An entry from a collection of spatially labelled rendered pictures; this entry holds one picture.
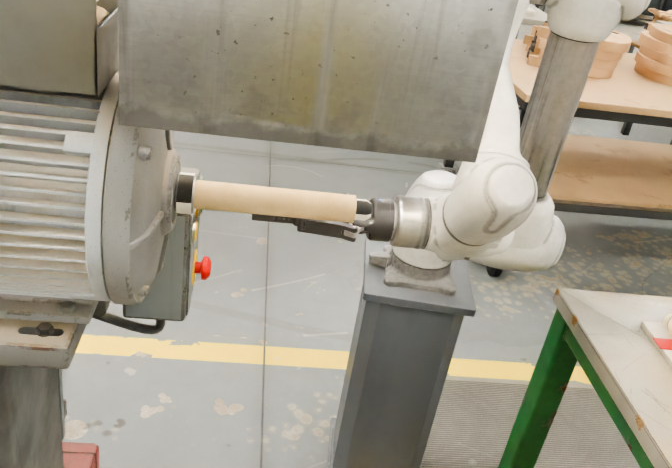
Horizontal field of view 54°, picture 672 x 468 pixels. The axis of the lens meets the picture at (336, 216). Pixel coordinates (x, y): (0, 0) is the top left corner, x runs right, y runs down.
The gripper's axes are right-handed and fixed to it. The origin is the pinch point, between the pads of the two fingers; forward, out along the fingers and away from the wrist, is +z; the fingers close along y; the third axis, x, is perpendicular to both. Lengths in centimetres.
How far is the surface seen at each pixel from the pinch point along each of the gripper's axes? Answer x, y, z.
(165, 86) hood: 35, -47, 12
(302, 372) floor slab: -107, 81, -21
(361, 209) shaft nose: 18.5, -32.9, -8.4
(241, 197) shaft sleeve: 18.7, -33.2, 5.2
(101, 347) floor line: -107, 88, 50
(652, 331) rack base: -13, -9, -69
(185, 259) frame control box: -3.2, -12.7, 12.9
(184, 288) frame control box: -8.5, -12.7, 12.8
